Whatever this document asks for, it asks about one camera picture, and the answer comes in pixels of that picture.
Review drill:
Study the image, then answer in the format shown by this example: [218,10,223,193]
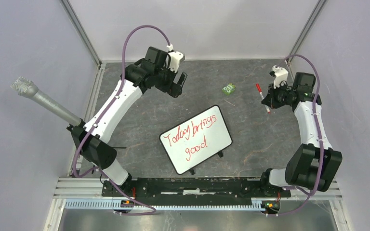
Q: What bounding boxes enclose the small white whiteboard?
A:
[159,105,233,175]

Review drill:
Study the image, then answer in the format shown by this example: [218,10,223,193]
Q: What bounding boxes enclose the aluminium frame rail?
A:
[53,178,103,199]

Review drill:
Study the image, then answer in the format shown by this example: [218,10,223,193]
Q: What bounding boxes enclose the silver microphone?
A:
[10,77,85,127]

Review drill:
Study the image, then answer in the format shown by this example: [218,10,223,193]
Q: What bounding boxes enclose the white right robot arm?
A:
[259,68,343,196]

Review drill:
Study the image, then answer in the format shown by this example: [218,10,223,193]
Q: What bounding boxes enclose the green toy block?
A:
[222,83,236,95]

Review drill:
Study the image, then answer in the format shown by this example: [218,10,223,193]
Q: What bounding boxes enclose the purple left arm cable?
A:
[71,25,174,217]

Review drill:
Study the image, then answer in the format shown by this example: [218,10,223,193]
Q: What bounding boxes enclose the toothed light blue strip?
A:
[65,199,265,211]

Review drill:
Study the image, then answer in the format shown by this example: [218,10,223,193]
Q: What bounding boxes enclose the red whiteboard marker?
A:
[256,83,271,114]

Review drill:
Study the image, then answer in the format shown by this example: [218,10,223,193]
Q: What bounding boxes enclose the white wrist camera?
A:
[167,44,185,73]
[269,65,289,89]

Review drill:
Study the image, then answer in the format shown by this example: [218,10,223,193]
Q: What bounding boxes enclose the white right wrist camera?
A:
[269,65,289,89]

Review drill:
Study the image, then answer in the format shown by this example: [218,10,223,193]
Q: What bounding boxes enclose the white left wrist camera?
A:
[167,44,185,73]

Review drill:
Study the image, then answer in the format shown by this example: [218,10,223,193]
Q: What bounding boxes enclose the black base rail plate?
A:
[101,177,291,206]

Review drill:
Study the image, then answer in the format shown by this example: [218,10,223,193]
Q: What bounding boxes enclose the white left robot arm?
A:
[70,45,187,196]

